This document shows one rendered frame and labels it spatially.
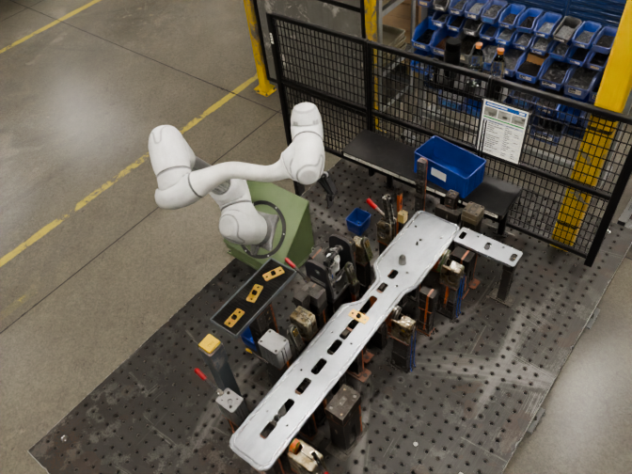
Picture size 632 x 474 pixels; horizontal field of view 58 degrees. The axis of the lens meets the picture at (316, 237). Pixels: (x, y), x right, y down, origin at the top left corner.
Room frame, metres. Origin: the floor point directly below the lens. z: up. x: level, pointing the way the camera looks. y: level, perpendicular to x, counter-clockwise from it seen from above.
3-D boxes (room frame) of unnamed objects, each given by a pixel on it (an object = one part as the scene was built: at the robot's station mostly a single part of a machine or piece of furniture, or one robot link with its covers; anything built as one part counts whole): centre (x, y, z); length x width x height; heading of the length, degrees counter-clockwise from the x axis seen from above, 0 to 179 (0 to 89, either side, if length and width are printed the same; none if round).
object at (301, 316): (1.31, 0.10, 0.89); 0.13 x 0.11 x 0.38; 47
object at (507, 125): (2.00, -0.90, 1.30); 0.23 x 0.02 x 0.31; 47
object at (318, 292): (1.43, 0.04, 0.89); 0.13 x 0.11 x 0.38; 47
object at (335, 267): (1.53, -0.05, 0.94); 0.18 x 0.13 x 0.49; 137
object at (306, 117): (1.56, -0.02, 1.80); 0.13 x 0.11 x 0.16; 176
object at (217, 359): (1.19, 0.45, 0.92); 0.08 x 0.08 x 0.44; 47
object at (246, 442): (1.30, -0.12, 1.00); 1.38 x 0.22 x 0.02; 137
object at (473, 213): (1.77, -0.73, 0.88); 0.08 x 0.08 x 0.36; 47
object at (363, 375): (1.26, -0.08, 0.84); 0.17 x 0.06 x 0.29; 47
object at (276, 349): (1.19, 0.22, 0.90); 0.13 x 0.10 x 0.41; 47
